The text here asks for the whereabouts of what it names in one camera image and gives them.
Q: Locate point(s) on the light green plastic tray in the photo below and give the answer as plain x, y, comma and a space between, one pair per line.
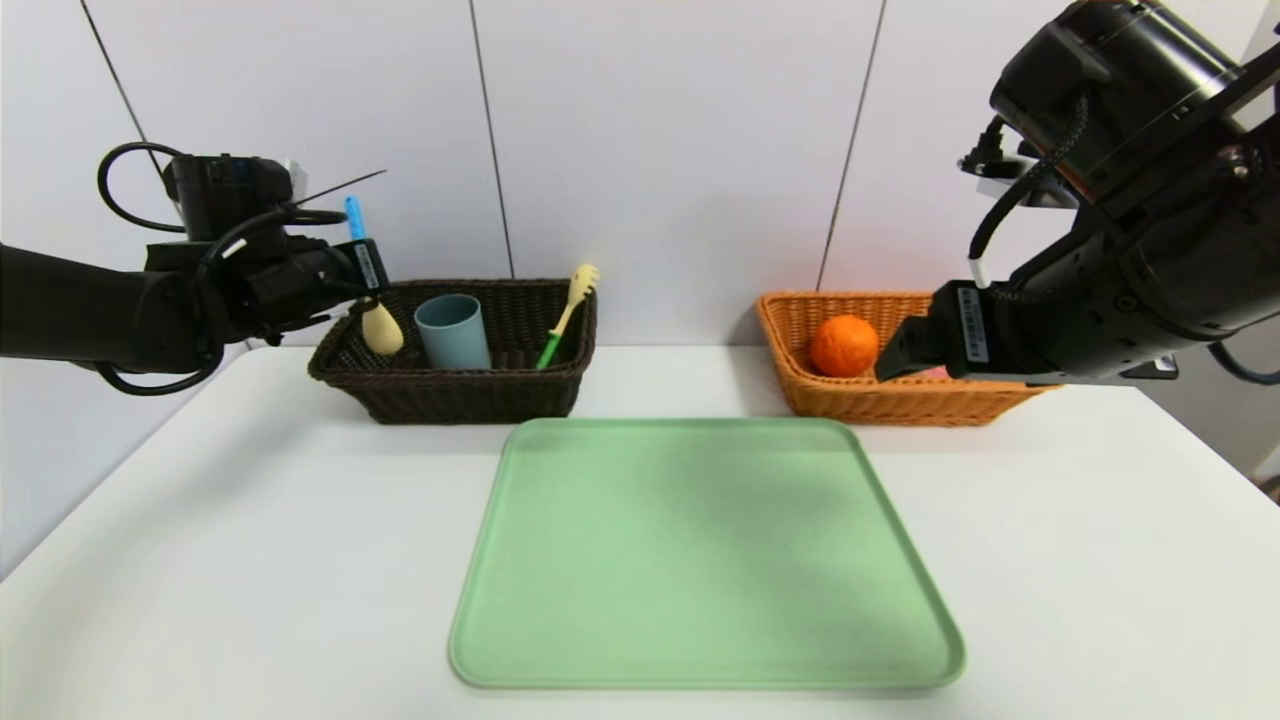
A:
700, 560

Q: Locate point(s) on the orange fruit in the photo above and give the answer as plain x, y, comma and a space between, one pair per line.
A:
843, 347

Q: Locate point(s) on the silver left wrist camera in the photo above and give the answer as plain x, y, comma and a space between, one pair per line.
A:
297, 178

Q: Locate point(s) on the red yellow peach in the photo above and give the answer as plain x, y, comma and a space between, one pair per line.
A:
930, 374

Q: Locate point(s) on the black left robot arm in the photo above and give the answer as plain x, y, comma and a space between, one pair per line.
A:
100, 310

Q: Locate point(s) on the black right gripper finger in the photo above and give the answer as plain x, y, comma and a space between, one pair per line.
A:
905, 355

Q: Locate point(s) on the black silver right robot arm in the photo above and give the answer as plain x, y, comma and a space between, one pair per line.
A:
1170, 200

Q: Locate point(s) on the dark brown wicker basket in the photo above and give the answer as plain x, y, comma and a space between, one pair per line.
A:
460, 400

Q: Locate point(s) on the orange wicker basket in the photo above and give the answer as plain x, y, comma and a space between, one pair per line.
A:
850, 400

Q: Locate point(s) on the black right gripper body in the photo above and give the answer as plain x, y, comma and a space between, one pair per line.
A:
968, 328

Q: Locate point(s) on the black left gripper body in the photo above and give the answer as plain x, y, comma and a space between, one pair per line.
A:
372, 266

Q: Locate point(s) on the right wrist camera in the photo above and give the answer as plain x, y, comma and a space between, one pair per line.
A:
1010, 170

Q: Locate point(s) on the grey blue plastic cup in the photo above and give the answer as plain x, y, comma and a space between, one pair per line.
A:
452, 335

